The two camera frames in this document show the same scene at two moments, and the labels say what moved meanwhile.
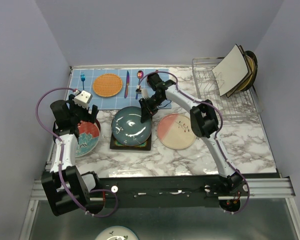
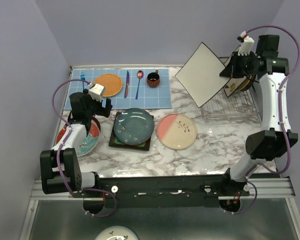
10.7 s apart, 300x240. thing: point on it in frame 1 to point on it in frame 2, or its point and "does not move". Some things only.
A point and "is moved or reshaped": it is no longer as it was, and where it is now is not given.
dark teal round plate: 127,128 does not move
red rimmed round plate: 97,121 does not move
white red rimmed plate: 89,136 does not move
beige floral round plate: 175,131 does not move
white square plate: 229,70 is moved or reshaped
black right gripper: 146,112 to 231,70
